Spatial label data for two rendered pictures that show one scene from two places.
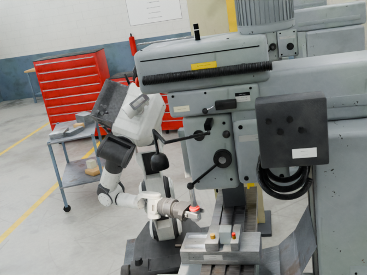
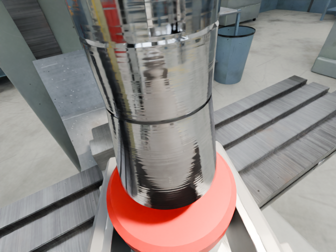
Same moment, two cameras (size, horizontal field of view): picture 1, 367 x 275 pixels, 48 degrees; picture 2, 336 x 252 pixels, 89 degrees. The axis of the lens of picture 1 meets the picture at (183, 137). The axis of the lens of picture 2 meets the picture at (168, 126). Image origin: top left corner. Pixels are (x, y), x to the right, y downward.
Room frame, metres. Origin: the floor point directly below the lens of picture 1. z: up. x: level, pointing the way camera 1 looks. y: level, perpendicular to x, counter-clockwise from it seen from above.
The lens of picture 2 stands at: (1.65, 0.03, 1.22)
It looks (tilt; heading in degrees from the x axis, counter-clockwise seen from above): 42 degrees down; 231
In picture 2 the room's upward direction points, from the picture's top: 7 degrees counter-clockwise
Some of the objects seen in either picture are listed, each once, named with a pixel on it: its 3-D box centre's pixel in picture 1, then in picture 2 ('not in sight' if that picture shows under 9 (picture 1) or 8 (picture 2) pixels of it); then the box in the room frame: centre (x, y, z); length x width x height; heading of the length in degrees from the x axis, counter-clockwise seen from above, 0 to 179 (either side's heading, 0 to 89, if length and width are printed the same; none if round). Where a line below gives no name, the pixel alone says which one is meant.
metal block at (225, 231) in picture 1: (226, 234); not in sight; (1.57, -0.12, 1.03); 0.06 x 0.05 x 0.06; 164
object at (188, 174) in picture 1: (187, 152); not in sight; (1.58, 0.00, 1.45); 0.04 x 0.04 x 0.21; 76
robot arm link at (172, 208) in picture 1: (178, 209); not in sight; (1.68, 0.08, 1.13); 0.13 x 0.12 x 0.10; 145
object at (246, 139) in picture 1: (261, 141); not in sight; (1.50, -0.30, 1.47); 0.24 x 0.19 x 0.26; 166
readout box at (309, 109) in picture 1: (291, 131); not in sight; (1.15, -0.32, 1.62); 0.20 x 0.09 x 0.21; 76
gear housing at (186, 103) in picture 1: (216, 93); not in sight; (1.54, -0.15, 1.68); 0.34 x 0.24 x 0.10; 76
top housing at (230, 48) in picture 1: (204, 60); not in sight; (1.55, -0.13, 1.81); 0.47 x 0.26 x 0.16; 76
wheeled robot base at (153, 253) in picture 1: (167, 239); not in sight; (2.31, 0.21, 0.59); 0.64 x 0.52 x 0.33; 0
